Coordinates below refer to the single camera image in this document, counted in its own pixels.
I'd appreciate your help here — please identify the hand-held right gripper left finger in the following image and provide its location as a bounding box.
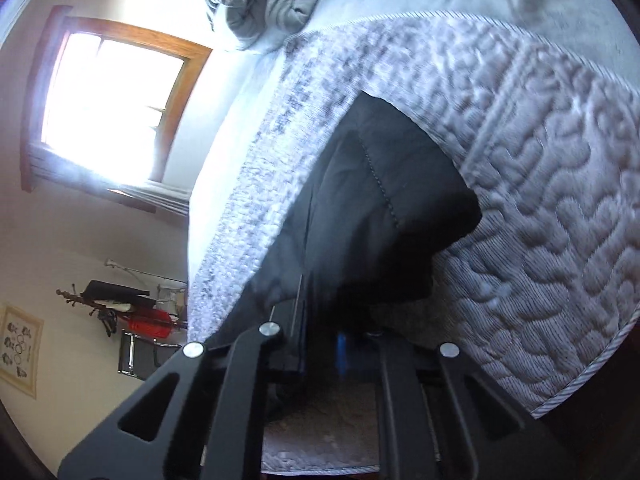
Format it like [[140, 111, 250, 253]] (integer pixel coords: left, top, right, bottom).
[[57, 275, 307, 480]]

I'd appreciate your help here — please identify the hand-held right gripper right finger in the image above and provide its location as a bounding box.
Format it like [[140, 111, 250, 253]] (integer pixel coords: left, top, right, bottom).
[[335, 327, 566, 480]]

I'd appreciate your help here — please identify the black jacket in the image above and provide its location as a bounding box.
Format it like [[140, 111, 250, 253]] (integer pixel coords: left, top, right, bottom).
[[220, 91, 483, 376]]

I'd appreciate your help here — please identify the striped bag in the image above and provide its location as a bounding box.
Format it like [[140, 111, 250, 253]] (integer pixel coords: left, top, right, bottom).
[[157, 284, 188, 321]]

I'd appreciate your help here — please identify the red garment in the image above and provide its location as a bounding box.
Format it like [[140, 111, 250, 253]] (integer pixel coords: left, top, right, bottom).
[[117, 307, 181, 343]]

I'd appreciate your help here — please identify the black garment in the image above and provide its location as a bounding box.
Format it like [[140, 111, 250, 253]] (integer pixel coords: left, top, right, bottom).
[[81, 280, 151, 306]]

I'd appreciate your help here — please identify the white metal rod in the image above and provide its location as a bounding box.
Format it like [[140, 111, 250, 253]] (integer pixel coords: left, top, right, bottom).
[[104, 258, 189, 284]]

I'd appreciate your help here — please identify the wooden coat rack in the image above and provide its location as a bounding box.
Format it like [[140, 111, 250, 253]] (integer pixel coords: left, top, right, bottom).
[[56, 285, 188, 333]]

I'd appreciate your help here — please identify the grey window blind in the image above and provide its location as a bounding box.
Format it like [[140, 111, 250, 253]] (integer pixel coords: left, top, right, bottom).
[[25, 142, 191, 216]]

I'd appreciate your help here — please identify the white quilted bedspread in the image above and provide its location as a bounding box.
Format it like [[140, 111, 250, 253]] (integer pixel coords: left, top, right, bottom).
[[185, 0, 640, 473]]

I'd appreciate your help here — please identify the wooden framed window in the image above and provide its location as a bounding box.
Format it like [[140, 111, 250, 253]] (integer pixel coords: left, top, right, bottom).
[[20, 5, 213, 213]]

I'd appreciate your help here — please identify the grey duvet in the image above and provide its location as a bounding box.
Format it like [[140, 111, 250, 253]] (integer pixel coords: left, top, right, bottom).
[[205, 0, 346, 53]]

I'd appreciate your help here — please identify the black metal frame chair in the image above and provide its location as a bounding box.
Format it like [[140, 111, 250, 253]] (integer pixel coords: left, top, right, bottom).
[[117, 332, 183, 376]]

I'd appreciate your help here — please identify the wall poster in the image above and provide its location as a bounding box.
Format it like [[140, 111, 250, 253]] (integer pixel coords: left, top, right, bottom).
[[0, 302, 45, 401]]

